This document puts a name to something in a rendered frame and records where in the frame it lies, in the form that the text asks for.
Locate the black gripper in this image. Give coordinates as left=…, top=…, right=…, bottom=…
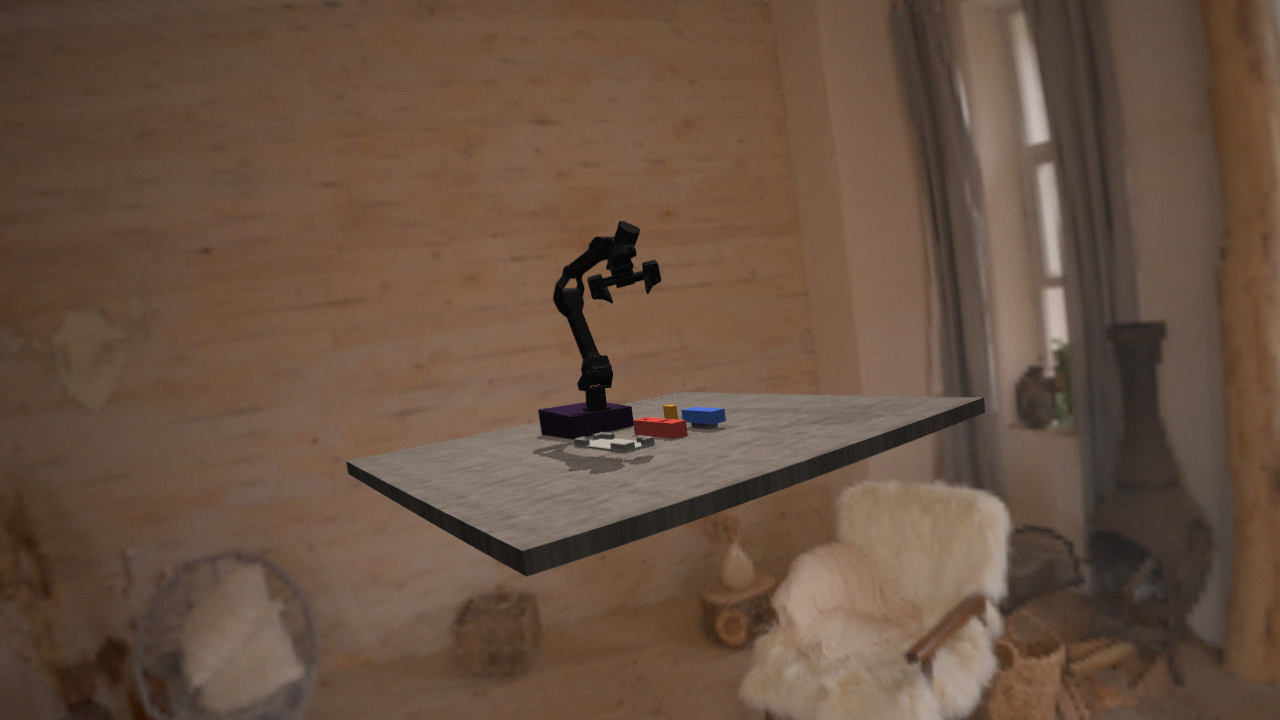
left=588, top=259, right=660, bottom=304

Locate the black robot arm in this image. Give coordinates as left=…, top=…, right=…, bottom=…
left=553, top=222, right=640, bottom=413

